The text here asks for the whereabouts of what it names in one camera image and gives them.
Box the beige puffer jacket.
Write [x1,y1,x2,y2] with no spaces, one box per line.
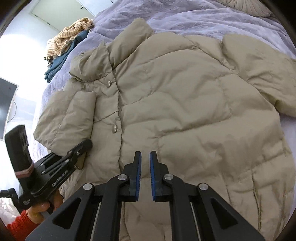
[34,19,295,240]

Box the red sleeve forearm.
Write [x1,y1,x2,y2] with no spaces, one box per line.
[6,209,44,241]

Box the left hand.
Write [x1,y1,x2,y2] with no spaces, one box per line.
[26,190,63,225]

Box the teal folded garment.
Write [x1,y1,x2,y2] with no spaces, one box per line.
[44,30,89,83]

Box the dark monitor screen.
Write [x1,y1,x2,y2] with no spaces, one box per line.
[0,78,18,141]

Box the tan striped knit garment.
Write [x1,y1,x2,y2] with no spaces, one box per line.
[44,18,93,62]

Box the white closet door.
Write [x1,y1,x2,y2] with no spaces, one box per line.
[31,0,94,31]

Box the lavender quilted bedspread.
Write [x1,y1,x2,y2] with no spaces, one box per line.
[34,1,295,156]

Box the round beige pleated cushion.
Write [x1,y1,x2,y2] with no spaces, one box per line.
[217,0,272,18]

